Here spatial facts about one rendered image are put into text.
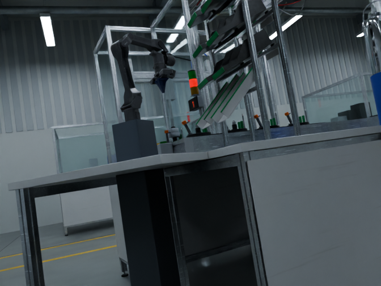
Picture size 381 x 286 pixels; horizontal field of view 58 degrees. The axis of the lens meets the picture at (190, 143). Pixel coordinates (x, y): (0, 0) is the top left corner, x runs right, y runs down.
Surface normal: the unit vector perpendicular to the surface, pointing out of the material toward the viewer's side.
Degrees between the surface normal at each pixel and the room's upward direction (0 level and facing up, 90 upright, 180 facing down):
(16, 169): 90
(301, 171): 90
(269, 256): 90
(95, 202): 90
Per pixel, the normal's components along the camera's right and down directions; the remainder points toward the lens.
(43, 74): 0.30, -0.13
